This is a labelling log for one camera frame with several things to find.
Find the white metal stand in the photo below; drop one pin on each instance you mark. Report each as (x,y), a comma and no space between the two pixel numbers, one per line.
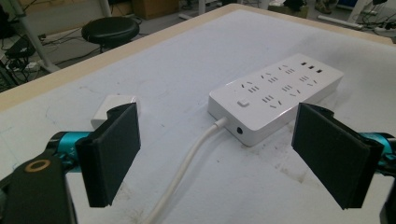
(29,34)

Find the white power strip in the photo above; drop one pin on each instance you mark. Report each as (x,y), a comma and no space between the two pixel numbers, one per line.
(274,96)

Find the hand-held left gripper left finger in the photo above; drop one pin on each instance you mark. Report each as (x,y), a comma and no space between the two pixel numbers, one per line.
(109,155)

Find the black round stool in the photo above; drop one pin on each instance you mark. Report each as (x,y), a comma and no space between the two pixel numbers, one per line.
(110,30)

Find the cardboard box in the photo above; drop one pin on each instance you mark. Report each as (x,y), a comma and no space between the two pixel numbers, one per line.
(155,7)

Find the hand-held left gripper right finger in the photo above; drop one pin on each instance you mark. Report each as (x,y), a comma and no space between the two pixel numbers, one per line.
(330,155)

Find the black device on floor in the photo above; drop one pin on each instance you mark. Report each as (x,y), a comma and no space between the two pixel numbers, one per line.
(19,49)

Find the white charger plug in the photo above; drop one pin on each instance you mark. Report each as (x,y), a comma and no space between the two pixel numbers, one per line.
(115,107)

